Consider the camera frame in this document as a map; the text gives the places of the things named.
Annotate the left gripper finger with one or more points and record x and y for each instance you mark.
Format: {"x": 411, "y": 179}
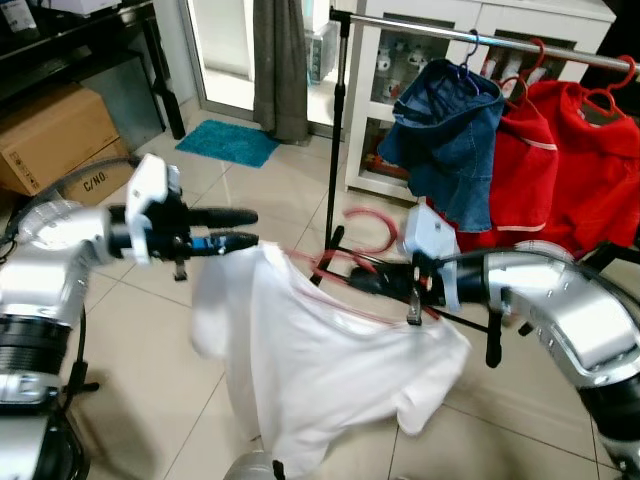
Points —
{"x": 230, "y": 243}
{"x": 225, "y": 217}

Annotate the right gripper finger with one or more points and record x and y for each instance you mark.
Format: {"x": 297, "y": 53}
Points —
{"x": 385, "y": 272}
{"x": 385, "y": 290}

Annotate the red plastic hanger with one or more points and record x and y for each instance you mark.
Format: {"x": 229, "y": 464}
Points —
{"x": 630, "y": 72}
{"x": 541, "y": 55}
{"x": 394, "y": 232}

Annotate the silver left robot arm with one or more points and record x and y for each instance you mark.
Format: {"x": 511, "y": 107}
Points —
{"x": 50, "y": 260}

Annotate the blue plastic hanger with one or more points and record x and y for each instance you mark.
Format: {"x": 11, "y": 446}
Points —
{"x": 472, "y": 36}

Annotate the teal floor mat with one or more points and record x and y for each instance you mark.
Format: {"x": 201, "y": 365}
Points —
{"x": 228, "y": 143}

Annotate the cardboard box with lettering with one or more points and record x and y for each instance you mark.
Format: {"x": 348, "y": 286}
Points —
{"x": 100, "y": 185}

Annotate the blue denim garment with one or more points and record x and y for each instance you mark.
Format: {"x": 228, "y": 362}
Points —
{"x": 445, "y": 140}

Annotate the grey curtain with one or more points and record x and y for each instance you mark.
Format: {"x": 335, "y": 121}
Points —
{"x": 280, "y": 70}

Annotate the plain cardboard box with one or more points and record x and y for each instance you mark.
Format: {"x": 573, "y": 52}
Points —
{"x": 50, "y": 130}

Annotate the plain red jacket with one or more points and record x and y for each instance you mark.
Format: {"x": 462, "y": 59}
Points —
{"x": 595, "y": 190}

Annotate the white framed glass door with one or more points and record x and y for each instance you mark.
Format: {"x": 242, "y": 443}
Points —
{"x": 225, "y": 50}

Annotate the black metal desk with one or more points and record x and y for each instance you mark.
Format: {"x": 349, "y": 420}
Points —
{"x": 90, "y": 35}

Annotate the dark wooden cabinet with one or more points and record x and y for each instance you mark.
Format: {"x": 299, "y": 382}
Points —
{"x": 627, "y": 25}

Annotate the white glass-door cabinet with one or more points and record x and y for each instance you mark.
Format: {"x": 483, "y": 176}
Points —
{"x": 520, "y": 15}

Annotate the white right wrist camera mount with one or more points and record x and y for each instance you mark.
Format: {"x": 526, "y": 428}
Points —
{"x": 430, "y": 230}

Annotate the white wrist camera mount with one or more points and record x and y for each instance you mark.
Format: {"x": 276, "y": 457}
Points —
{"x": 148, "y": 190}
{"x": 430, "y": 230}

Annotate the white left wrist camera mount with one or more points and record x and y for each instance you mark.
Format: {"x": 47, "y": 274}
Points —
{"x": 148, "y": 190}

